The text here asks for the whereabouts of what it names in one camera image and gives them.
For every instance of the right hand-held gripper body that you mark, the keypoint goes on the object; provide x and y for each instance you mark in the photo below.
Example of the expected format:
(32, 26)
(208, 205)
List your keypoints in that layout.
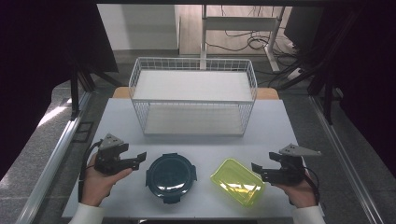
(291, 169)

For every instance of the dark floor plate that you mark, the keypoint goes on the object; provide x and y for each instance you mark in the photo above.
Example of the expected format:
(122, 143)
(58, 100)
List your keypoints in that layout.
(83, 132)

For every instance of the white metal desk frame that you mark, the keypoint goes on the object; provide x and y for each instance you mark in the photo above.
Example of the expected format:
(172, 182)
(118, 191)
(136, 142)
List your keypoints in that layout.
(239, 23)

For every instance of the dark green round food container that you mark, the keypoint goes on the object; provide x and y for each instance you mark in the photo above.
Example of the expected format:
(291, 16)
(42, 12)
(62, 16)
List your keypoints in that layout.
(170, 177)

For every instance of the lime green rectangular food container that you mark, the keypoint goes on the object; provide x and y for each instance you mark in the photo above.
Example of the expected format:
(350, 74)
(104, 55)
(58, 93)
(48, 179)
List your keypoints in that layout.
(236, 182)

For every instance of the person's left hand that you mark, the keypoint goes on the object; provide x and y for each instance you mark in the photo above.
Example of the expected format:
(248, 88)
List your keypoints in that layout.
(98, 186)

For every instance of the dark cabinet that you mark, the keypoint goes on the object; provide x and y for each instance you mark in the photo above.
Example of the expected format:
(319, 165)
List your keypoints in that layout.
(299, 26)

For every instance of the wooden board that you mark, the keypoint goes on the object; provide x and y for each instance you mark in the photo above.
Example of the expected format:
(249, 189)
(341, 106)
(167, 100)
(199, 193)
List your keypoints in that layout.
(269, 93)

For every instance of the white power strip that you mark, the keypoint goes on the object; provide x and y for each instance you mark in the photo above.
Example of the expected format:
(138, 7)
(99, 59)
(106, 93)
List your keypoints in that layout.
(295, 74)

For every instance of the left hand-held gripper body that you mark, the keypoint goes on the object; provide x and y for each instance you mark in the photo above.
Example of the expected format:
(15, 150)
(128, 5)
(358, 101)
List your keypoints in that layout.
(107, 158)

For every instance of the black metal stand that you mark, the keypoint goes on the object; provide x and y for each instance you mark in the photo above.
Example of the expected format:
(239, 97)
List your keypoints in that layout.
(74, 93)
(327, 99)

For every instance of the black curtain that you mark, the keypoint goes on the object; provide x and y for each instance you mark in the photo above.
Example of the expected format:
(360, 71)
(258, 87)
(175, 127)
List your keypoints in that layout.
(40, 62)
(367, 77)

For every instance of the white cabinet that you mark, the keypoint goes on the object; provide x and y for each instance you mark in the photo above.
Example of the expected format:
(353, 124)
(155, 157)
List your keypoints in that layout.
(140, 26)

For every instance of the person's right hand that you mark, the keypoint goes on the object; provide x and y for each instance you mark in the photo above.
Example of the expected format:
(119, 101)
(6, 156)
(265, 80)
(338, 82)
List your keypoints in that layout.
(299, 194)

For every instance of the aluminium rail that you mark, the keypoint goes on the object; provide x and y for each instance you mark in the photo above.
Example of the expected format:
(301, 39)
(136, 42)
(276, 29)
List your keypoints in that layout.
(56, 155)
(345, 158)

